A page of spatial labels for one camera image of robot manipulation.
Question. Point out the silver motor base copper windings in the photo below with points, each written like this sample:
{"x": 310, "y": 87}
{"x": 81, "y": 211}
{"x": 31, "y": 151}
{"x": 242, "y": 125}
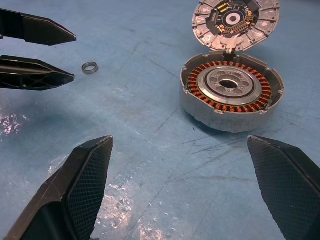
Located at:
{"x": 225, "y": 122}

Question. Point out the grey round disc part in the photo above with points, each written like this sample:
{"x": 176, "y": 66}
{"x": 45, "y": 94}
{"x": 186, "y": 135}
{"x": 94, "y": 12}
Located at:
{"x": 207, "y": 27}

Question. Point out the blue plastic table cover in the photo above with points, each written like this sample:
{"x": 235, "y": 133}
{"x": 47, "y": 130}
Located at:
{"x": 155, "y": 105}

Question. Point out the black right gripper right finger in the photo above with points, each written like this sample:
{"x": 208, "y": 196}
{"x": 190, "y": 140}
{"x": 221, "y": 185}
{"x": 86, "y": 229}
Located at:
{"x": 287, "y": 187}

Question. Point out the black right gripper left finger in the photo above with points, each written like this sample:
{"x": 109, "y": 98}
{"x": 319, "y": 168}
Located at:
{"x": 62, "y": 190}

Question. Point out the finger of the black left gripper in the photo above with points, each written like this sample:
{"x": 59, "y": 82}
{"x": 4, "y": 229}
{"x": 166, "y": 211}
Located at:
{"x": 32, "y": 75}
{"x": 37, "y": 30}

